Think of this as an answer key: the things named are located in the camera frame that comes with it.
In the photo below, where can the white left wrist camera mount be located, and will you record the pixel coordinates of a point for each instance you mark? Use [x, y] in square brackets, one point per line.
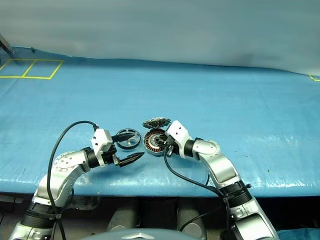
[100, 142]

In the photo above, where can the blue table cover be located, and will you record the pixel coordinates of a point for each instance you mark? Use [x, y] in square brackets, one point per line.
[175, 95]

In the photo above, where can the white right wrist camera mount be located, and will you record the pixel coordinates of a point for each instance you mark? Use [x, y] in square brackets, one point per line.
[178, 131]

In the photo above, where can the grey robot torso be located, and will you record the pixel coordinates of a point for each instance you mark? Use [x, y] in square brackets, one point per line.
[137, 235]

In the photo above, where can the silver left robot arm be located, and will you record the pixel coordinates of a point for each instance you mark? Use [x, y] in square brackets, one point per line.
[65, 165]

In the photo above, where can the blue fabric object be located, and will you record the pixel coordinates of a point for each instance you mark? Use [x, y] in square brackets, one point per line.
[300, 234]

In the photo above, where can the dark rounded shape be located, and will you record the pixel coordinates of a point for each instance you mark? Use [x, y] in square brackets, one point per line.
[191, 217]
[122, 215]

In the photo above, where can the yellow tape squares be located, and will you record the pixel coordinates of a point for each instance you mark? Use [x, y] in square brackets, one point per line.
[40, 77]

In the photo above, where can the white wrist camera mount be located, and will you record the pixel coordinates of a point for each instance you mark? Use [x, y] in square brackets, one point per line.
[100, 142]
[178, 131]

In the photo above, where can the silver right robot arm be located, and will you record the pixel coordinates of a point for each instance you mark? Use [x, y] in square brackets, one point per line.
[222, 170]

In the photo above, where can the grey metal frame post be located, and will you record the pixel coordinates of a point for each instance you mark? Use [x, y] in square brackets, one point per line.
[6, 45]

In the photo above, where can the white backdrop sheet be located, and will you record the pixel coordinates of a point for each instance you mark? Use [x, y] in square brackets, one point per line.
[160, 27]

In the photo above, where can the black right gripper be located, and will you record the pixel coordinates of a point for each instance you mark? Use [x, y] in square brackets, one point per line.
[173, 143]

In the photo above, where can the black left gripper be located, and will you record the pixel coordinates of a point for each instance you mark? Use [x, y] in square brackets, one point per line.
[111, 158]

